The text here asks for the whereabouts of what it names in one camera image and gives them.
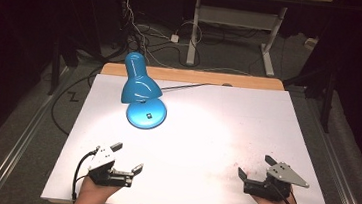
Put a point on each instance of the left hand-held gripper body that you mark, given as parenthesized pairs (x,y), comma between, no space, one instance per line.
(103,156)

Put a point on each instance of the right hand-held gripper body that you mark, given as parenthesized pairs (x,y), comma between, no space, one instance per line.
(282,175)

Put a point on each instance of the person's left hand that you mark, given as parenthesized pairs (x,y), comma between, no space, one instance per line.
(95,190)

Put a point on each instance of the white table board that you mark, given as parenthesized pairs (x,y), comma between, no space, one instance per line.
(199,134)

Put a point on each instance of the blue desk lamp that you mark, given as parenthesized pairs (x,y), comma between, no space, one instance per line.
(140,88)

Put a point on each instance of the black metal stand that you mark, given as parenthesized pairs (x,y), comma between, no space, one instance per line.
(54,69)
(328,102)

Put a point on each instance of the white power adapter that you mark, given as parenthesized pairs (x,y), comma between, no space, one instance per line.
(174,38)

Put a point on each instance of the small white box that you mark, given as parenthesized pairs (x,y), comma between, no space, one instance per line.
(311,43)

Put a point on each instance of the aluminium floor rail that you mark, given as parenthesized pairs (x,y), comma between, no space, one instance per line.
(343,171)
(21,140)

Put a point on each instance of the white metal desk frame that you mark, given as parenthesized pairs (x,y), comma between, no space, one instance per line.
(235,18)

